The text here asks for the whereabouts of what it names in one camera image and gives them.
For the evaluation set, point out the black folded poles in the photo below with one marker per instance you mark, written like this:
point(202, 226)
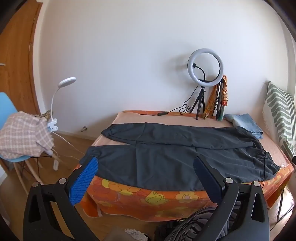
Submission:
point(218, 102)

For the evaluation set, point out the green patterned pillow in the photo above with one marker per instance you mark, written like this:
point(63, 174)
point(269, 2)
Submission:
point(277, 109)

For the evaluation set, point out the metal door stopper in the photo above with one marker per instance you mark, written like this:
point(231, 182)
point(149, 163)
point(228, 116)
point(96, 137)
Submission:
point(83, 128)

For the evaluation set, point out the leopard print cloth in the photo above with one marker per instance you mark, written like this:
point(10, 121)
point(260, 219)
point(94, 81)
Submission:
point(46, 114)

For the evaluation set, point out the orange and teal patterned cloth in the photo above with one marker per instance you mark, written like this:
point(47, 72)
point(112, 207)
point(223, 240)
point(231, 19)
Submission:
point(225, 92)

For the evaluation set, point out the folded blue jeans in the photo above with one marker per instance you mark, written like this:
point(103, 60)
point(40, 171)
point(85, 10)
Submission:
point(245, 125)

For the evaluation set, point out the person's striped clothing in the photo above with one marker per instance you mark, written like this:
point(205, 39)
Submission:
point(196, 222)

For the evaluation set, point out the dark grey pants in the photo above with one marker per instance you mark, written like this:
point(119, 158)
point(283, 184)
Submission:
point(161, 162)

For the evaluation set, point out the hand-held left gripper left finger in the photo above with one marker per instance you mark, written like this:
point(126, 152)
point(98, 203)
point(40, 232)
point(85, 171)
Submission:
point(85, 180)

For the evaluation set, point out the white clip lamp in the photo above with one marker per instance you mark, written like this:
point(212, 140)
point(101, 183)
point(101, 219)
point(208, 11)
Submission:
point(67, 81)

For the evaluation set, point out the black tripod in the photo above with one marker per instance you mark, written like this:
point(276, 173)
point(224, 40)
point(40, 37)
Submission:
point(200, 99)

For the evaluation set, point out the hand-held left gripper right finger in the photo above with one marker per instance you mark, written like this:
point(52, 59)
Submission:
point(208, 183)

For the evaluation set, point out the orange patterned scarf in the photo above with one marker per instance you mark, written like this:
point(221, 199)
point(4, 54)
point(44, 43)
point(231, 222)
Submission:
point(209, 105)

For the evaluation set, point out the blue chair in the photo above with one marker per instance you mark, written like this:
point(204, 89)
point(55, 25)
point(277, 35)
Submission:
point(7, 104)

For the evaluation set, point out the plaid cloth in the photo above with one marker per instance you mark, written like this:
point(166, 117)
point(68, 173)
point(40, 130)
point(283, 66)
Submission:
point(23, 134)

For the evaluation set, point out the wooden door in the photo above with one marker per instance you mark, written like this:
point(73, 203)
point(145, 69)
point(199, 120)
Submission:
point(18, 58)

